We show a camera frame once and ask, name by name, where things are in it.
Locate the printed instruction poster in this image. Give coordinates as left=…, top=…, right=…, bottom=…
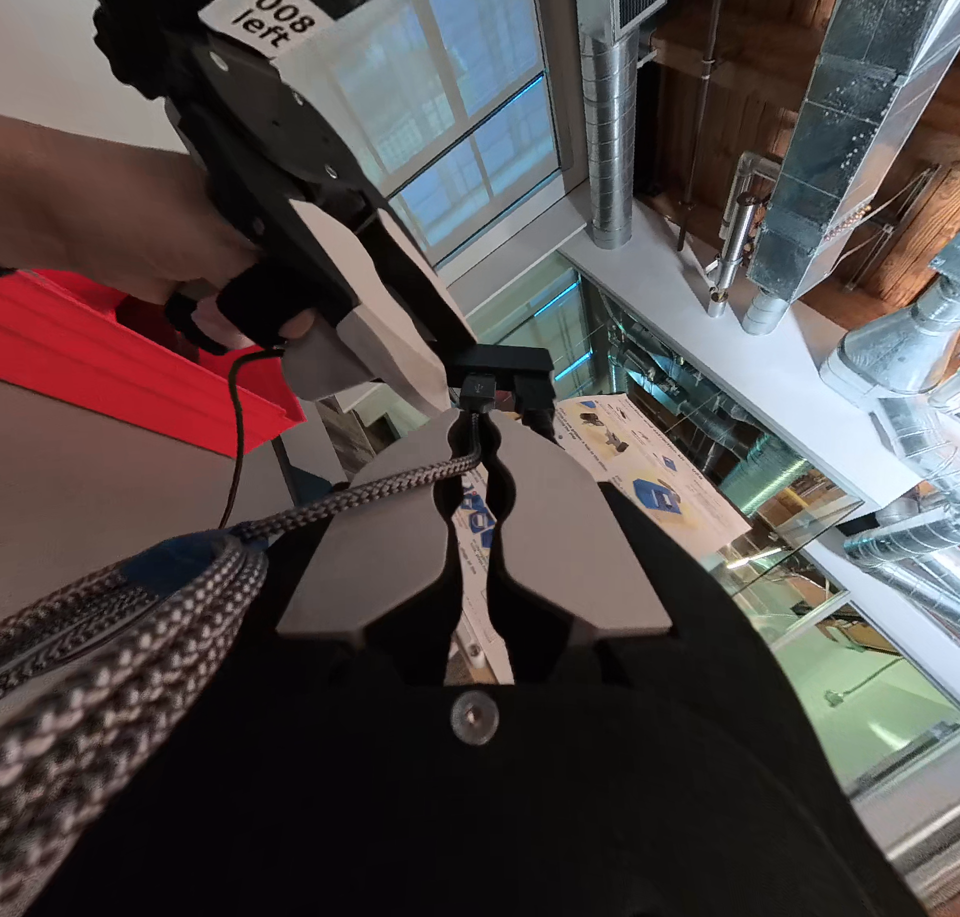
left=448, top=394, right=753, bottom=686

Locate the black usb hub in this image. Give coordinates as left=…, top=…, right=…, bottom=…
left=447, top=344, right=558, bottom=408

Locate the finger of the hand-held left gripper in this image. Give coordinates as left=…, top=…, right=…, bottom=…
left=352, top=203, right=485, bottom=357
left=283, top=195, right=455, bottom=414

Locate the rectangular silver duct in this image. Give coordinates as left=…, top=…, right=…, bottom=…
left=746, top=0, right=960, bottom=305

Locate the person's left hand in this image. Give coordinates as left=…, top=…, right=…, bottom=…
left=0, top=114, right=316, bottom=352

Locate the silver pipe fixture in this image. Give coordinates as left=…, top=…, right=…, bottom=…
left=706, top=150, right=783, bottom=320

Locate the thin black hub cable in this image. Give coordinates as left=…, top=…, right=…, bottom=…
left=217, top=343, right=290, bottom=534

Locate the large window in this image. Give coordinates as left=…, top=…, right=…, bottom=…
left=277, top=0, right=571, bottom=266

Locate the round metal duct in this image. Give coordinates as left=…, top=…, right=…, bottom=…
left=573, top=0, right=640, bottom=251
left=819, top=245, right=960, bottom=416

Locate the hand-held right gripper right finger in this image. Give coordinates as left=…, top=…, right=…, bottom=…
left=480, top=413, right=674, bottom=642

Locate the black usb cable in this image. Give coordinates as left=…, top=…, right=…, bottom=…
left=512, top=373, right=560, bottom=446

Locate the red plastic bin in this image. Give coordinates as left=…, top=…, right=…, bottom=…
left=0, top=268, right=305, bottom=457

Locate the grey braided usb cable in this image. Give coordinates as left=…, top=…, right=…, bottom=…
left=0, top=375, right=498, bottom=917

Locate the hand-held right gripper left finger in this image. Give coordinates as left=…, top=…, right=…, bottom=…
left=276, top=410, right=485, bottom=644

